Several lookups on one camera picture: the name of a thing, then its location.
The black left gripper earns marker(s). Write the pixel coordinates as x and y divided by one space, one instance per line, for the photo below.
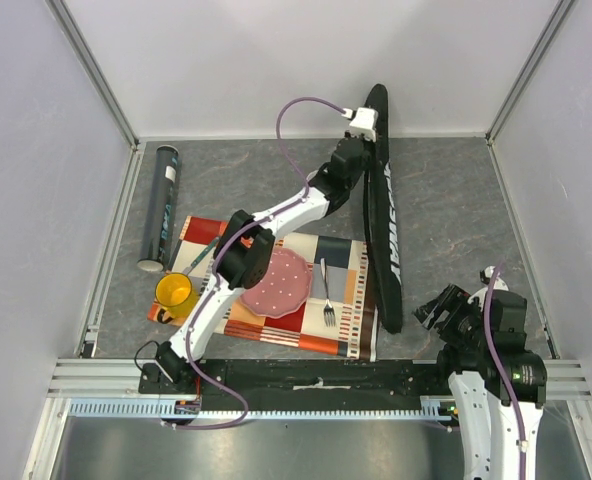
369 144

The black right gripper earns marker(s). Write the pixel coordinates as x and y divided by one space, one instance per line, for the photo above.
446 310

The black Crossway racket bag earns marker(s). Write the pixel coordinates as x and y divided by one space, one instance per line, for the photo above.
380 219

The black shuttlecock tube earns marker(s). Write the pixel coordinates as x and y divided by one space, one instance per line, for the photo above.
157 233

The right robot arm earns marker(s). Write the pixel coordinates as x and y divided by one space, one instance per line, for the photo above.
499 386

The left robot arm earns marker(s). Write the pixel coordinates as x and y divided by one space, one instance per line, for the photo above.
242 256

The silver fork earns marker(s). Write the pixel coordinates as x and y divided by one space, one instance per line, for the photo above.
328 309

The pink dotted plate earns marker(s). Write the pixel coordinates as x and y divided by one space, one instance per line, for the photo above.
286 285

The yellow mug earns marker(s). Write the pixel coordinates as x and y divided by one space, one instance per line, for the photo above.
176 295

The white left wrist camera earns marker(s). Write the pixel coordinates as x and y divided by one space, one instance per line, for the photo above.
362 123

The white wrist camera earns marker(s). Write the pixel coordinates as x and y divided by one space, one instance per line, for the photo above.
362 123
486 275

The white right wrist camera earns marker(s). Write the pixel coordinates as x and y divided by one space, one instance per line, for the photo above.
486 275

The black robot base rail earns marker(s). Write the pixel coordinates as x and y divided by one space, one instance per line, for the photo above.
328 385

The teal handled knife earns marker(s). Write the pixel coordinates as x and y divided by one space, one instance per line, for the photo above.
206 250

